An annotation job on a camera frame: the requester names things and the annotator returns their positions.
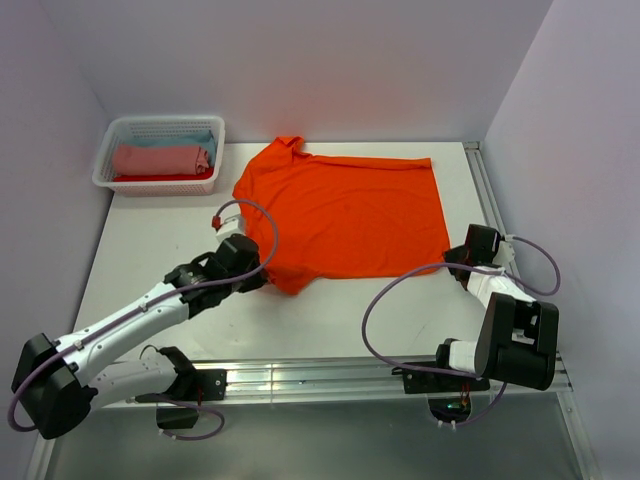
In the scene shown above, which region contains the rolled light blue t-shirt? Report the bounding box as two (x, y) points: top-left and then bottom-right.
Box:
(127, 130), (217, 160)

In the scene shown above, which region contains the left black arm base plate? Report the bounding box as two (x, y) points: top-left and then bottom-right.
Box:
(135, 369), (227, 403)

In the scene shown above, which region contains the rolled pink t-shirt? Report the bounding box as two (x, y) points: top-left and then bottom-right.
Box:
(111, 145), (210, 176)

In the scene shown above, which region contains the aluminium right side rail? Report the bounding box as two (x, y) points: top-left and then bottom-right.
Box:
(462, 140), (546, 354)

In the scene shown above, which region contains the orange t-shirt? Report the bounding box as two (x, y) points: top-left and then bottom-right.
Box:
(233, 137), (450, 295)

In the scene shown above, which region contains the white plastic mesh basket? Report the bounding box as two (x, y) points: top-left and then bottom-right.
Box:
(92, 115), (226, 196)

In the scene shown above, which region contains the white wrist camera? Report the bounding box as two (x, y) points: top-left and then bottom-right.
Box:
(494, 240), (515, 266)
(212, 214), (246, 244)

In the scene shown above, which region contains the rolled red t-shirt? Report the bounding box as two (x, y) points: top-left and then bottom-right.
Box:
(113, 168), (214, 183)

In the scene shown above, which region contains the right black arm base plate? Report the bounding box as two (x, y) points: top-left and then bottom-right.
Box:
(391, 361), (490, 395)

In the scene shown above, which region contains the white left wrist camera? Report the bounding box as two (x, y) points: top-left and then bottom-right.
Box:
(212, 214), (246, 244)

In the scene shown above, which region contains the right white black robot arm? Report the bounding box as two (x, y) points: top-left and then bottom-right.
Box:
(432, 224), (559, 391)

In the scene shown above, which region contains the aluminium front rail frame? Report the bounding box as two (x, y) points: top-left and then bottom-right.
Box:
(27, 358), (602, 479)

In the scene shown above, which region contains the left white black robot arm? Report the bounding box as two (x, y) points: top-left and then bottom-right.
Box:
(8, 234), (266, 439)

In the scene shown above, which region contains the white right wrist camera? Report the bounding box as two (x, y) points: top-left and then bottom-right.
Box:
(494, 240), (515, 266)

